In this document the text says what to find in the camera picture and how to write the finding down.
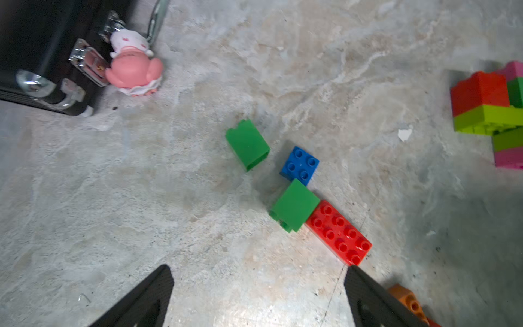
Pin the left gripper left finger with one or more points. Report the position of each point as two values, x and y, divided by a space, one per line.
145 305

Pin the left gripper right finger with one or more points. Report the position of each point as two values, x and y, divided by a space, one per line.
372 305

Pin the orange lego brick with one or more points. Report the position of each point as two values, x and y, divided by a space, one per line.
409 300

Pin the lime long lego brick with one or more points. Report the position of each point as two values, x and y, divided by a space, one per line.
488 120

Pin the lime small lego brick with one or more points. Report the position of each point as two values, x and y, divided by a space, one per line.
508 139

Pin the red square lego brick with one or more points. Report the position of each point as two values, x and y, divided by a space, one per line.
480 89

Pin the green lego brick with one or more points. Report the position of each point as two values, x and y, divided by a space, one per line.
515 91
248 144
294 207

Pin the pink lego brick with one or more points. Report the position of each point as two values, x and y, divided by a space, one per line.
509 158

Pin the magenta lego brick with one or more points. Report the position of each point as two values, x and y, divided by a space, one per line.
511 70

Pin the red lego brick back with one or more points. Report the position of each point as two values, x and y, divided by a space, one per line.
432 323

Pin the red long lego brick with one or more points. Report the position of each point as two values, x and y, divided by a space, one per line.
338 234

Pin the blue lego brick left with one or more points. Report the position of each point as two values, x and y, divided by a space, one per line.
299 166

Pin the pink small toy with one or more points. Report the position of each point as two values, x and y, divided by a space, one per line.
134 69

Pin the black case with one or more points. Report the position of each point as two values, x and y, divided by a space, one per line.
54 54

